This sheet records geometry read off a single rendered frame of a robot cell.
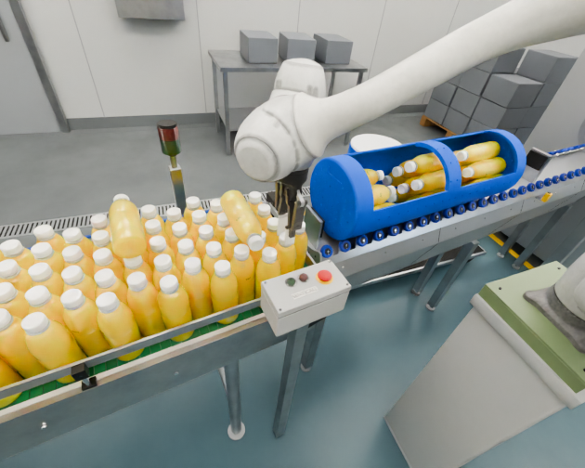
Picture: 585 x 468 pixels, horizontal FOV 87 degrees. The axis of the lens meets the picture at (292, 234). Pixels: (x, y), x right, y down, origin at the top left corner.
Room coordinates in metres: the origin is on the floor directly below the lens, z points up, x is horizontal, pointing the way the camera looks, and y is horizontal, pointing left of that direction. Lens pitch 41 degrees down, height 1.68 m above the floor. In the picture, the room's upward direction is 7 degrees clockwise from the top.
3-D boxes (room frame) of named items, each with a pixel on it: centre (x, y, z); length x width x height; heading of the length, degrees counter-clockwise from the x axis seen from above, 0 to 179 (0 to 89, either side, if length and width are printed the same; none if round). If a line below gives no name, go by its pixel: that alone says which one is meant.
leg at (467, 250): (1.34, -1.00, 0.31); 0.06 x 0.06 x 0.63; 32
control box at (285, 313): (0.49, -0.05, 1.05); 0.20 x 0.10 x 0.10; 122
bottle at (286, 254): (0.64, 0.02, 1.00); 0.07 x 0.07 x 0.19
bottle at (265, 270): (0.58, 0.05, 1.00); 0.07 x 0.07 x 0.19
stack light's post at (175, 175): (0.95, 0.44, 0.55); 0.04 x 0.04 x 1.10; 32
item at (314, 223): (0.85, -0.07, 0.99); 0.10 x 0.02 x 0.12; 32
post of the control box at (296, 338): (0.49, -0.05, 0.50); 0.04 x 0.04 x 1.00; 32
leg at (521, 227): (1.98, -1.76, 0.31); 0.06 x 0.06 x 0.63; 32
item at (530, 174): (1.55, -1.20, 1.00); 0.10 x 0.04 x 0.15; 32
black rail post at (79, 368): (0.28, 0.43, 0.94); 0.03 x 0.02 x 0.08; 122
